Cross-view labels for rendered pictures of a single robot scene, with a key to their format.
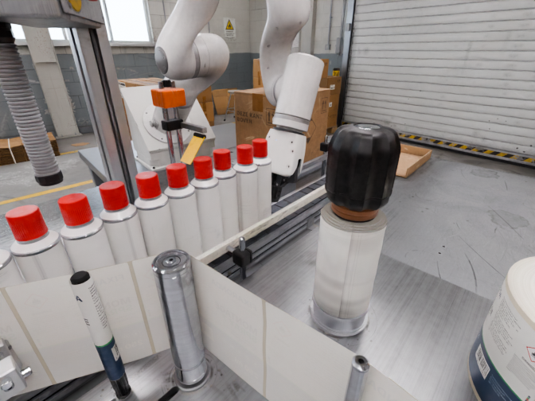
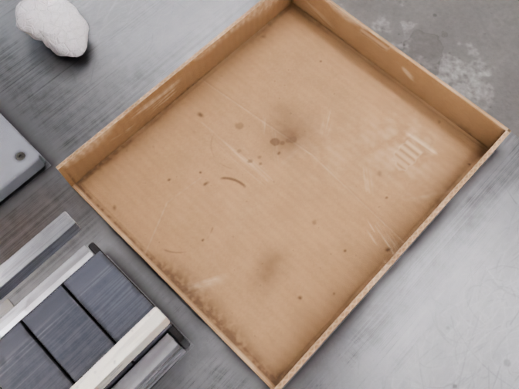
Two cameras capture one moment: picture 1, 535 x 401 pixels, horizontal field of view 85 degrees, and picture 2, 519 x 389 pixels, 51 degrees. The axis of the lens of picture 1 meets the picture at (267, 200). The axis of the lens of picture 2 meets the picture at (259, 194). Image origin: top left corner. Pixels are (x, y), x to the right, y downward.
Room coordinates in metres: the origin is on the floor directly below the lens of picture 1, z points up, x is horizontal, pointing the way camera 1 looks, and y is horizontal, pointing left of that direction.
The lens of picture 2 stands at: (0.99, -0.50, 1.29)
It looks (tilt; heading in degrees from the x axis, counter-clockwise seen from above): 67 degrees down; 2
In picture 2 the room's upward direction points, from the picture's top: straight up
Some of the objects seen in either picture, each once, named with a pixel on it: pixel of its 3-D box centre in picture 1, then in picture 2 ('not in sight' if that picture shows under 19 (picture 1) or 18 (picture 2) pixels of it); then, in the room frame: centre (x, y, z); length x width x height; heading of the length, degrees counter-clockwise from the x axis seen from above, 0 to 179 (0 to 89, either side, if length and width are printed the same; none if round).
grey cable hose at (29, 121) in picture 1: (25, 112); not in sight; (0.41, 0.33, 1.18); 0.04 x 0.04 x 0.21
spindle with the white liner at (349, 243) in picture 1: (349, 235); not in sight; (0.33, -0.11, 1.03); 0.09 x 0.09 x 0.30
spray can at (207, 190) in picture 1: (207, 208); not in sight; (0.49, 0.12, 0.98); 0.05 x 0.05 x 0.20
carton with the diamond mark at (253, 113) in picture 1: (283, 125); not in sight; (1.19, -0.06, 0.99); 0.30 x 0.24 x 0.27; 140
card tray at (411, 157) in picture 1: (388, 156); (286, 158); (1.21, -0.52, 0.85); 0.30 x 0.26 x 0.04; 138
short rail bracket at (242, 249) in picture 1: (243, 262); not in sight; (0.45, 0.05, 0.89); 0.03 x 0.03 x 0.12; 48
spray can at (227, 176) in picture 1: (224, 198); not in sight; (0.54, 0.09, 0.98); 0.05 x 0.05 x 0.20
